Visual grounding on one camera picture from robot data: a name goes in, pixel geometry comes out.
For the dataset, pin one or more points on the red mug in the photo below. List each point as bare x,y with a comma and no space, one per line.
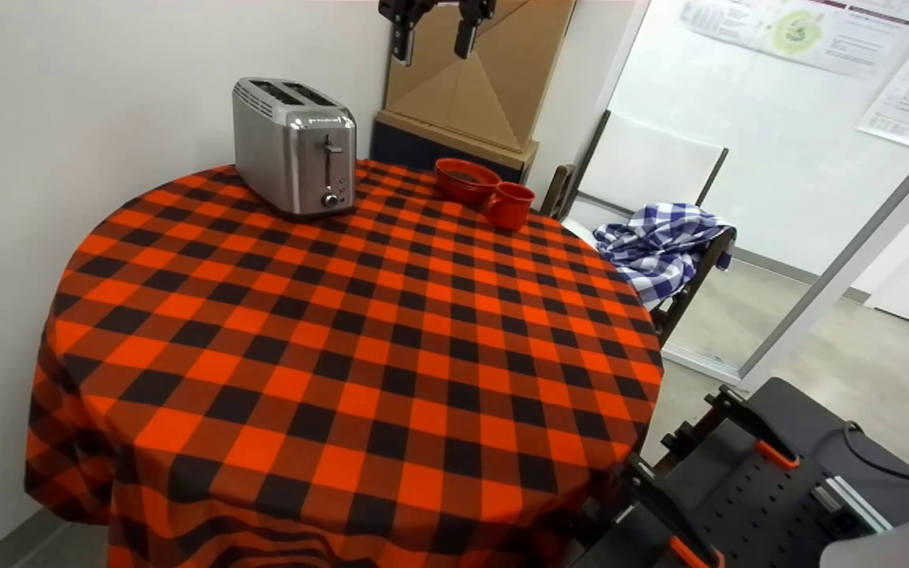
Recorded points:
511,207

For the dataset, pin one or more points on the red bowl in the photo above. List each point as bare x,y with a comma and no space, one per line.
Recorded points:
464,183

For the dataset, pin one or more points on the tall cardboard box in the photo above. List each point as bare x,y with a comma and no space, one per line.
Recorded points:
494,87

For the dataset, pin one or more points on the blue white checked cloth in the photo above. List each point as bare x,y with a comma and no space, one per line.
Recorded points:
660,244

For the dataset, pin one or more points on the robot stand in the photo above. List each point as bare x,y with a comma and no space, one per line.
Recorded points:
762,489

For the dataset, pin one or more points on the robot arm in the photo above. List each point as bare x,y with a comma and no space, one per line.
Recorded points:
896,548

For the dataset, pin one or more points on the dark blue box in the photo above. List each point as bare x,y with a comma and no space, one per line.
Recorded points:
415,150

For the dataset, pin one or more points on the grey metal partition frame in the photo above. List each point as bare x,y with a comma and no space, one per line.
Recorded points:
841,264

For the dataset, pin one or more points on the silver two-slot toaster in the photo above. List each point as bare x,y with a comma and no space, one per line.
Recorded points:
281,150

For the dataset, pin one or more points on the orange black checked tablecloth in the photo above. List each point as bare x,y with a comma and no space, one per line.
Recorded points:
360,363

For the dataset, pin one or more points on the white board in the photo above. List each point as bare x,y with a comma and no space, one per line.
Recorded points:
644,162

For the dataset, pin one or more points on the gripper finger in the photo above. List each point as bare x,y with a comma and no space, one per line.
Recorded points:
467,35
402,31

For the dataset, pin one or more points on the toaster lever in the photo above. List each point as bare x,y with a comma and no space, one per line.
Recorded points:
334,148

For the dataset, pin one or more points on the black clamp with orange tip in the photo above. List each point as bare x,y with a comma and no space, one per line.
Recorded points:
671,513
750,430

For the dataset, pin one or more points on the dark wooden chair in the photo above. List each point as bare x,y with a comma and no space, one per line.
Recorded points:
687,296

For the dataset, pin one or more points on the toaster knob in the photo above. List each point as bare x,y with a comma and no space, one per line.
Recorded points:
331,200

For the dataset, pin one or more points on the wall poster with green graphic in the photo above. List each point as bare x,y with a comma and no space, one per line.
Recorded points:
802,28

